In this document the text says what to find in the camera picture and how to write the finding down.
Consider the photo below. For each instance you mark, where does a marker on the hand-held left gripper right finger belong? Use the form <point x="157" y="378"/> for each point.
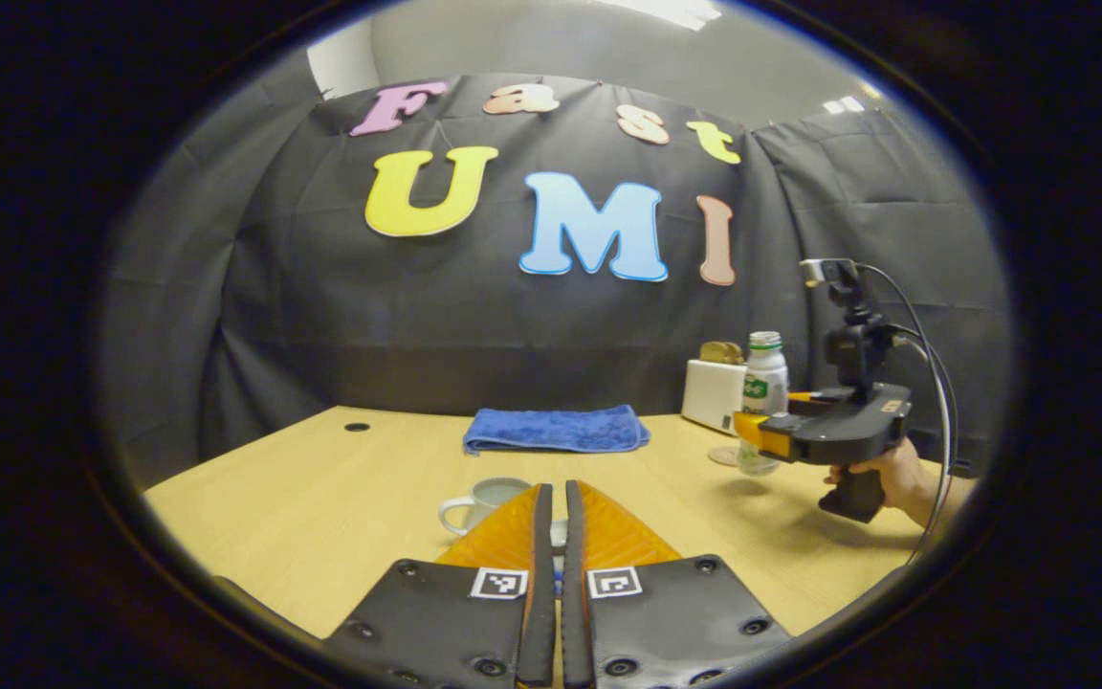
<point x="574" y="593"/>

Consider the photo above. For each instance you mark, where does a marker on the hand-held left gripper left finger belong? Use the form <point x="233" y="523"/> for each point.
<point x="543" y="593"/>

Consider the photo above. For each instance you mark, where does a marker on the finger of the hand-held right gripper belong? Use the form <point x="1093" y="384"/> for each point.
<point x="766" y="438"/>
<point x="800" y="396"/>

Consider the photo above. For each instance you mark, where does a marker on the white water bottle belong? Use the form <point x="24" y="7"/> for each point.
<point x="763" y="383"/>

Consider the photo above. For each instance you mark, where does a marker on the white spouted teacup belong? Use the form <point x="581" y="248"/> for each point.
<point x="489" y="496"/>

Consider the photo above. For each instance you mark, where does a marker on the white toaster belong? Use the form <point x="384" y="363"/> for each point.
<point x="712" y="394"/>

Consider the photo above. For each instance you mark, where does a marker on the brown bread slice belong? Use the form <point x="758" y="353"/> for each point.
<point x="712" y="352"/>
<point x="735" y="355"/>

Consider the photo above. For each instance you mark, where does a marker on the blue towel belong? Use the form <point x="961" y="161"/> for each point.
<point x="556" y="429"/>

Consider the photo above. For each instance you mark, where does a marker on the black backdrop cloth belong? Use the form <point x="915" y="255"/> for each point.
<point x="321" y="306"/>

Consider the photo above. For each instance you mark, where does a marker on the ceiling light panel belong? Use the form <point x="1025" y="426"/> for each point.
<point x="666" y="10"/>

